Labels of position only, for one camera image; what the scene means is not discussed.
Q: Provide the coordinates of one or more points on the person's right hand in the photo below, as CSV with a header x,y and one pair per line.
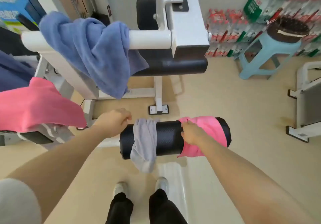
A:
x,y
194,134

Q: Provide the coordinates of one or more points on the person's left hand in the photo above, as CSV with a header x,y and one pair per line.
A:
x,y
112,123

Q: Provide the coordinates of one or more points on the person's right fingers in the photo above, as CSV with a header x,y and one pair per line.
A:
x,y
186,126

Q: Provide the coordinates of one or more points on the person's left fingers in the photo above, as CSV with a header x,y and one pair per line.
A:
x,y
126,116

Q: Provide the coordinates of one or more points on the small pink cloth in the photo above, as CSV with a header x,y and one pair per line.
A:
x,y
213,131

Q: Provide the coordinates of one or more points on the person's right forearm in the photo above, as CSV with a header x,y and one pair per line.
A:
x,y
240,178

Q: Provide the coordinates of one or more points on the person's left forearm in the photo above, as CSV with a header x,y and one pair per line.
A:
x,y
65,161

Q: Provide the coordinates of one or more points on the black foam roller pad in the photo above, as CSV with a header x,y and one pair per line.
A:
x,y
169,141

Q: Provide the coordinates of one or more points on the grey cloth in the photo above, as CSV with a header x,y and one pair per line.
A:
x,y
144,143

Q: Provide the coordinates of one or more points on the black seat pad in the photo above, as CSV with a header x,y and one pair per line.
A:
x,y
175,67

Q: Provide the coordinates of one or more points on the person's right white shoe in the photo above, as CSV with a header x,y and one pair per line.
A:
x,y
162,183

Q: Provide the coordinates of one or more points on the person's white shoe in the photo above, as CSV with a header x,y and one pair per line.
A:
x,y
162,183
120,187

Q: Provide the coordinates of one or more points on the blue towel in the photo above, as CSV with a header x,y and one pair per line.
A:
x,y
95,53

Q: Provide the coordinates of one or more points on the person's left white shoe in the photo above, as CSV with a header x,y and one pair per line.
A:
x,y
120,187

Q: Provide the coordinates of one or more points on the black trousers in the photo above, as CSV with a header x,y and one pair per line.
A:
x,y
160,211

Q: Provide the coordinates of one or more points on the large pink towel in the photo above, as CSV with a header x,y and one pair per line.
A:
x,y
37,105

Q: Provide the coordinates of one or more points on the stack of red label bottle packs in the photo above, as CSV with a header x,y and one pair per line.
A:
x,y
220,30

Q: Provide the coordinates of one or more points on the light blue plastic stool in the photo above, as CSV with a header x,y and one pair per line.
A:
x,y
263,55

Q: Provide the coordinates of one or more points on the small black square pad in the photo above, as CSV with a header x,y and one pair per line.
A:
x,y
146,14

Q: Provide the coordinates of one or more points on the dark blue garment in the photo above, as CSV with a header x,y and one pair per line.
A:
x,y
12,73

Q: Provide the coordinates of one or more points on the grey shirt sleeve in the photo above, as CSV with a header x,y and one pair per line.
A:
x,y
17,203

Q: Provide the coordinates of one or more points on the stack of green label bottle packs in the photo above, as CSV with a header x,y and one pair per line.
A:
x,y
265,0

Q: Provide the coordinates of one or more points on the blue cardboard box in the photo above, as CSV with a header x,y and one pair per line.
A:
x,y
17,7

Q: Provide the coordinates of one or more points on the white gym machine frame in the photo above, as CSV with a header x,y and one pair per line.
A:
x,y
186,33

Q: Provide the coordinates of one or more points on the white equipment frame with grey panel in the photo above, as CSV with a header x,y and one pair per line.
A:
x,y
309,100

